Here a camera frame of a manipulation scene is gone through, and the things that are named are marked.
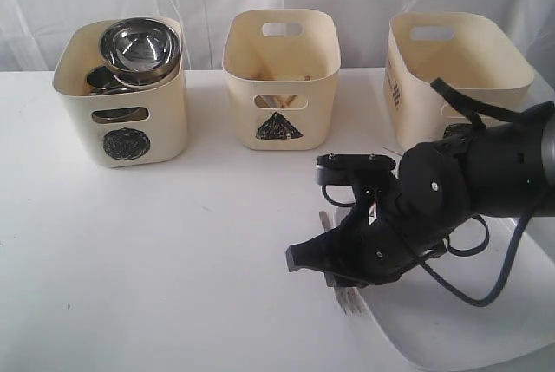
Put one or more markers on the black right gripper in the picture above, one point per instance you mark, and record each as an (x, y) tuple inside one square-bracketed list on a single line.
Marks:
[(417, 209)]

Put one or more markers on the steel fork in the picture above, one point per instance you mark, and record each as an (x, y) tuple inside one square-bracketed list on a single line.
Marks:
[(348, 298)]

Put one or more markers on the white square plate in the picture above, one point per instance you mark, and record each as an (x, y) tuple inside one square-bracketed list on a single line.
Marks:
[(416, 325)]

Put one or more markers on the stainless steel bowl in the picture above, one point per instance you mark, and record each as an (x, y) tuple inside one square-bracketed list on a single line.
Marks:
[(140, 48)]

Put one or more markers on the steel table knife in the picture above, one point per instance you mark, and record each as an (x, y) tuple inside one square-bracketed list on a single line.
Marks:
[(267, 101)]

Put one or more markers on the white ceramic bowl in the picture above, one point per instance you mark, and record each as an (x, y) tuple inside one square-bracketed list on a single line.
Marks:
[(146, 84)]

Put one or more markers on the cream bin with triangle mark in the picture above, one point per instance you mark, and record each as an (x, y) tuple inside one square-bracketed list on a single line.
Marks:
[(282, 52)]

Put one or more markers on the cream bin with circle mark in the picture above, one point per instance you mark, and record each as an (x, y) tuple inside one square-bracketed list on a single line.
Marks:
[(160, 136)]

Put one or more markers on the cream bin with square mark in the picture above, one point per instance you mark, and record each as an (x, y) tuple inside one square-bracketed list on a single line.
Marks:
[(471, 53)]

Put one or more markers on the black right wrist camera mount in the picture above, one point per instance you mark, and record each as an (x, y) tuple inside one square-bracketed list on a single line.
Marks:
[(366, 174)]

